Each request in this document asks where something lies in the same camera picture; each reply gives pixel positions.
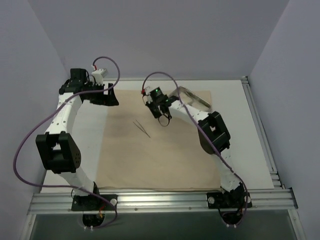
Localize steel tweezers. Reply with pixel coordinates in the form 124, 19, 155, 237
133, 120, 151, 138

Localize metal instrument tray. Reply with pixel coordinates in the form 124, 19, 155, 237
168, 86, 212, 112

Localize beige cloth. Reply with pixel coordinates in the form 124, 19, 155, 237
96, 90, 221, 191

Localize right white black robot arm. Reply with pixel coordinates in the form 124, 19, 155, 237
145, 95, 246, 207

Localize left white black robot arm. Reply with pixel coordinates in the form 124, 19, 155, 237
35, 68, 119, 210

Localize back aluminium rail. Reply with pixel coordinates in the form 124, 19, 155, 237
70, 75, 248, 81

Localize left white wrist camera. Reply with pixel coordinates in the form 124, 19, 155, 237
91, 68, 108, 85

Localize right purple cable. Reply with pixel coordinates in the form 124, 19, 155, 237
141, 71, 250, 224

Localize purple cable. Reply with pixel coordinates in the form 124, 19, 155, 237
12, 56, 121, 228
141, 71, 250, 224

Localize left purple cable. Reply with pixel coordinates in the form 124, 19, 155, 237
12, 56, 121, 228

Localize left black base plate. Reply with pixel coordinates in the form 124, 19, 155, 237
71, 194, 118, 212

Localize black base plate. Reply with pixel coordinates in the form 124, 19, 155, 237
206, 191, 246, 209
71, 194, 118, 212

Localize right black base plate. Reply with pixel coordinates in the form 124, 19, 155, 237
206, 191, 246, 209

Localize front aluminium rail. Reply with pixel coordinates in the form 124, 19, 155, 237
28, 188, 298, 215

